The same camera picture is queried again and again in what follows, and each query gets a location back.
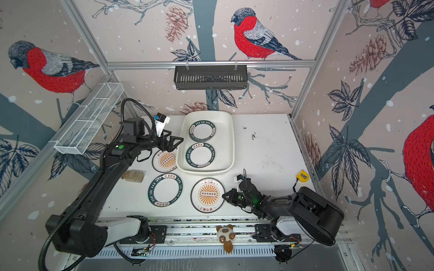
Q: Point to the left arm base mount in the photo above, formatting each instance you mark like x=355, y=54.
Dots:
x=147, y=234

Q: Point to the white plastic bin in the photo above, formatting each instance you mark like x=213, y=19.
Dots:
x=223, y=142

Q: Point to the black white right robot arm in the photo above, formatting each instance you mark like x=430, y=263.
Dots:
x=318, y=217

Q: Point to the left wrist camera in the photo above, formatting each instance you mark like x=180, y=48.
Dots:
x=160, y=121

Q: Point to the brown plush toy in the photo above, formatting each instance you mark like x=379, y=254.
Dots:
x=226, y=235

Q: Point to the aluminium rail base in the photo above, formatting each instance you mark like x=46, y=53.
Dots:
x=196, y=237

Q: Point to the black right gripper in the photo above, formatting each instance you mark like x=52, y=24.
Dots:
x=231, y=199

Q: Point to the orange sunburst plate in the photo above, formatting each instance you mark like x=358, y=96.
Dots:
x=164, y=162
x=206, y=195

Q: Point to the green hao shi plate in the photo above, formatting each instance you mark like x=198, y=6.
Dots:
x=165, y=190
x=202, y=131
x=200, y=155

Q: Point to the black wire wall basket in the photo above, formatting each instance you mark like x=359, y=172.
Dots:
x=207, y=77

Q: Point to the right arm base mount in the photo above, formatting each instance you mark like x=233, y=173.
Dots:
x=270, y=233

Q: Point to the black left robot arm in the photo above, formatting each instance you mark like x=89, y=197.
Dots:
x=76, y=231

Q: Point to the yellow tape measure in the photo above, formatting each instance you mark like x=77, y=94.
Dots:
x=301, y=177

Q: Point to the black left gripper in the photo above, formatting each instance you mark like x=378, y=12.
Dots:
x=164, y=147

